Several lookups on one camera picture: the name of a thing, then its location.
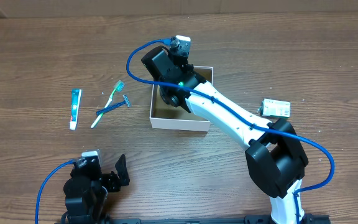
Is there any green white toothbrush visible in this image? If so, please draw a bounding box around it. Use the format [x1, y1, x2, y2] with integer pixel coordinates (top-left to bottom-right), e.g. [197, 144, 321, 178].
[91, 80, 125, 129]

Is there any white cardboard box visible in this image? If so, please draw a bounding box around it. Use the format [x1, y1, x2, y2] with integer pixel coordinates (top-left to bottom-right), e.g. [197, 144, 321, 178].
[149, 65, 214, 133]

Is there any green white soap packet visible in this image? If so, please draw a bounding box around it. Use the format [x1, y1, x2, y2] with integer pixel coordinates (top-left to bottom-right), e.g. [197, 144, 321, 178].
[259, 98, 291, 119]

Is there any white teal toothpaste tube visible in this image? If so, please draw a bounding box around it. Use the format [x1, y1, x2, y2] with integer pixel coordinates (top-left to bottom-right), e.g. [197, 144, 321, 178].
[70, 89, 83, 131]

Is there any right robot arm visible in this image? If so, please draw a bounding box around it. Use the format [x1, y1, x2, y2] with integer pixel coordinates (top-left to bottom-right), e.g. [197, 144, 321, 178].
[138, 45, 308, 223]

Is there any blue disposable razor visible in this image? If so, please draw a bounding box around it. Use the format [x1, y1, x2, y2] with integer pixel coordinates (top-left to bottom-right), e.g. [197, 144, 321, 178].
[96, 95, 131, 116]

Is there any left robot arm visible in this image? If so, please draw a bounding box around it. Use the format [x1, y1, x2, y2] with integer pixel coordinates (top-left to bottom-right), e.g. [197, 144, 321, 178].
[60, 156, 121, 224]

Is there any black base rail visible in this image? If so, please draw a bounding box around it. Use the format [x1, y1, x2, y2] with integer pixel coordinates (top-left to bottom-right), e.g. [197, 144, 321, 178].
[54, 213, 332, 224]

